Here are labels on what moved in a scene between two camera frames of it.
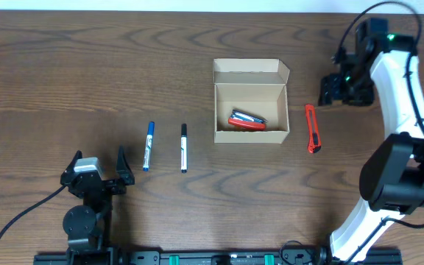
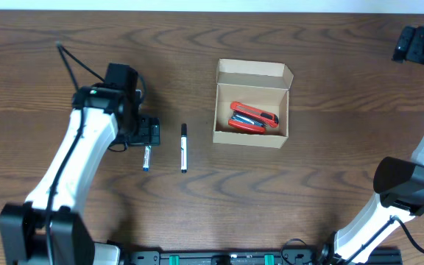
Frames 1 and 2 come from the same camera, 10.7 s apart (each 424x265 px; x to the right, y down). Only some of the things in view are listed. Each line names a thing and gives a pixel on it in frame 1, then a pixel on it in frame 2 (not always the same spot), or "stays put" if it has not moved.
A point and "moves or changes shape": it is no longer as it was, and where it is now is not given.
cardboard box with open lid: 258,87 stays put
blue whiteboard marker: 147,162 stays put
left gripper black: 101,185 -> 148,131
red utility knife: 313,138 -> 266,117
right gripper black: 331,90 -> 411,45
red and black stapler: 244,120 moves or changes shape
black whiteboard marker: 183,148 stays put
